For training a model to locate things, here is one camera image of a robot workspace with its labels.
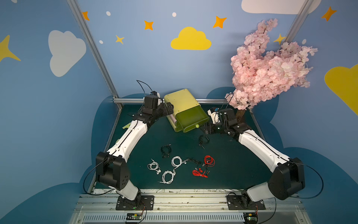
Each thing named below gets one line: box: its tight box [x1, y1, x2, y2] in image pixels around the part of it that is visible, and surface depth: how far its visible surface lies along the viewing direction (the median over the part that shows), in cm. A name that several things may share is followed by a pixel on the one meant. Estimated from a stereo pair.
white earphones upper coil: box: [171, 155, 189, 171], surface depth 90 cm
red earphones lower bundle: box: [192, 168, 209, 179], surface depth 86 cm
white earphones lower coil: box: [157, 170, 174, 185], surface depth 84 cm
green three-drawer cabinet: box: [164, 88, 210, 133], surface depth 93 cm
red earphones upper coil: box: [203, 154, 216, 168], surface depth 90 cm
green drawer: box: [175, 105, 210, 133], surface depth 92 cm
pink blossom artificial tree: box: [225, 18, 318, 111], surface depth 69 cm
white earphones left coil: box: [147, 158, 162, 175], surface depth 88 cm
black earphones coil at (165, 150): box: [160, 143, 172, 159], surface depth 97 cm
